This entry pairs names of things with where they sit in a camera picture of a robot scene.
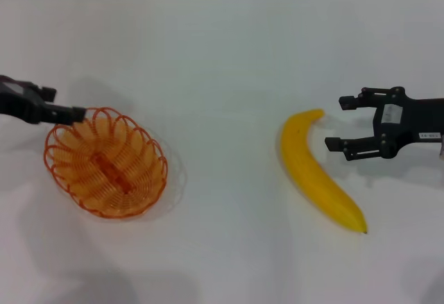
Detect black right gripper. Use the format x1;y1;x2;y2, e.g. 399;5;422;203
325;86;444;162

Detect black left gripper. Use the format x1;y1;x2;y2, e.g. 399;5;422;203
0;74;87;126

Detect orange woven plastic basket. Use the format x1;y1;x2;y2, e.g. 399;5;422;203
43;106;170;219

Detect yellow banana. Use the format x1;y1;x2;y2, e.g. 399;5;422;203
280;108;368;235

